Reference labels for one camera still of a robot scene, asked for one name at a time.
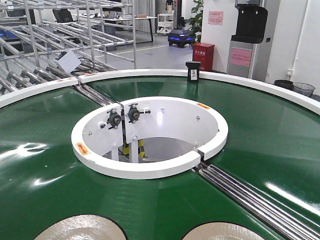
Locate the metal roller rack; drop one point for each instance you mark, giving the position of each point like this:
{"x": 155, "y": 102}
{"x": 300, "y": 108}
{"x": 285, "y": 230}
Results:
{"x": 42, "y": 29}

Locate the white inner ring guard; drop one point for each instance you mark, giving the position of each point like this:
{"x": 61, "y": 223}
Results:
{"x": 106, "y": 140}

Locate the blue mobile robot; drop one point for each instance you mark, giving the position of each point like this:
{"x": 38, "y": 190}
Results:
{"x": 180, "y": 37}

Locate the green potted plant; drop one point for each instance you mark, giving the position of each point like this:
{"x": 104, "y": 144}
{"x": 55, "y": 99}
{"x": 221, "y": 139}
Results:
{"x": 196, "y": 20}

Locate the white outer ring rail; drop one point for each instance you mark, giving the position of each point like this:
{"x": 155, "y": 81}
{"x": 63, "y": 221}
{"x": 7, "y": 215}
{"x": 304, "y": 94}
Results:
{"x": 294, "y": 97}

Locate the red fire extinguisher box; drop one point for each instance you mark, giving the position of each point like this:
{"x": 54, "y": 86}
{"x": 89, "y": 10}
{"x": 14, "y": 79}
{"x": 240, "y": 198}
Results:
{"x": 203, "y": 53}

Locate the beige plate black rim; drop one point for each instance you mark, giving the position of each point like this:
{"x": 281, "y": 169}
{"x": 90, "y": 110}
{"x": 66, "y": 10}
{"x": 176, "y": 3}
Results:
{"x": 83, "y": 227}
{"x": 221, "y": 231}

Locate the black water dispenser stand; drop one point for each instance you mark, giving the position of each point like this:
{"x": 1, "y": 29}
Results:
{"x": 249, "y": 33}

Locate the mesh waste bin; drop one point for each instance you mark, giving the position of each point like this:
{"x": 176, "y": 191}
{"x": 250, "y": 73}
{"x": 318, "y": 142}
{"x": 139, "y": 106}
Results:
{"x": 303, "y": 88}

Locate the black sensor box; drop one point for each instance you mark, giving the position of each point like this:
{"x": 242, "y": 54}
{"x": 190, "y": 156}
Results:
{"x": 193, "y": 68}

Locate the white cart shelf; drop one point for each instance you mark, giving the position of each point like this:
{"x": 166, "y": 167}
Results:
{"x": 165, "y": 23}

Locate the black waste bin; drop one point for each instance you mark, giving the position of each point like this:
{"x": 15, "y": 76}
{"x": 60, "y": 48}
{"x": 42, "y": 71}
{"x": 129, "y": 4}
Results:
{"x": 286, "y": 84}

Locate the white desk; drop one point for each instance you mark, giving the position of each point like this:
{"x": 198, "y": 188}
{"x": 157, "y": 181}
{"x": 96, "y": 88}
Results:
{"x": 115, "y": 22}

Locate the white control box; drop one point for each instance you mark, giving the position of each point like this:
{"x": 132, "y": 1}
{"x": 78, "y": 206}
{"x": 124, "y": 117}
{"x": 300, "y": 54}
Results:
{"x": 67, "y": 61}

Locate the steel conveyor rollers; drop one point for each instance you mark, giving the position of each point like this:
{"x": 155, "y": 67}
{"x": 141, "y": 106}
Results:
{"x": 267, "y": 212}

